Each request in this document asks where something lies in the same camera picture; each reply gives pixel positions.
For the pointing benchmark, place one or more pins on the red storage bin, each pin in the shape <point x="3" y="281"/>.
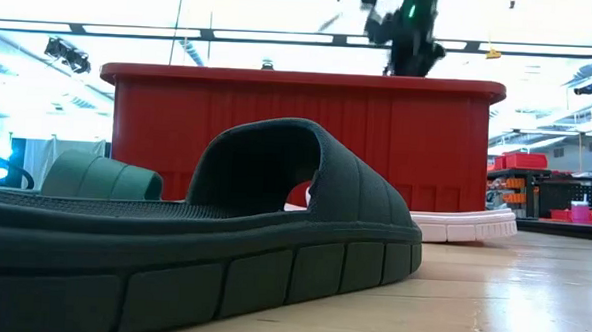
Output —
<point x="525" y="161"/>

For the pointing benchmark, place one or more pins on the large red plastic bin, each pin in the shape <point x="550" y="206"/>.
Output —
<point x="427" y="142"/>

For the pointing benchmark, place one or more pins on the small black ceiling fixture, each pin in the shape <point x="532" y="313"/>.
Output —
<point x="267" y="64"/>

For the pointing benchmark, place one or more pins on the black storage shelf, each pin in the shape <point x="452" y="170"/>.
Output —
<point x="530" y="196"/>

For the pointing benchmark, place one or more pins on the black pegboard cabinet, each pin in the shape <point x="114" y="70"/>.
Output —
<point x="570" y="190"/>

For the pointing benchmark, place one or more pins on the yellow hanging tag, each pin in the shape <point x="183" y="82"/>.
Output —
<point x="493" y="54"/>

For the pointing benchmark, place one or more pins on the dark green rubber slide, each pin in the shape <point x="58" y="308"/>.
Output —
<point x="221" y="263"/>

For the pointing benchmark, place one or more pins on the black ceiling spotlight cluster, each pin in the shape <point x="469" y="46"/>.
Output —
<point x="68" y="55"/>

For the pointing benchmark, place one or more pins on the white rubber slide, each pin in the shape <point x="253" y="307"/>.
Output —
<point x="463" y="228"/>

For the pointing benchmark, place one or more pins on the pink plastic container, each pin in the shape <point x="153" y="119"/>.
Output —
<point x="580" y="213"/>

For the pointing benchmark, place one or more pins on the small red tray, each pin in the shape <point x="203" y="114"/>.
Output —
<point x="559" y="215"/>

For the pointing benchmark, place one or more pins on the black ceiling camera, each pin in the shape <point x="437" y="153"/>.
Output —
<point x="585" y="89"/>

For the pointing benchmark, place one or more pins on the grey curtain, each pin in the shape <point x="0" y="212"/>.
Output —
<point x="41" y="160"/>

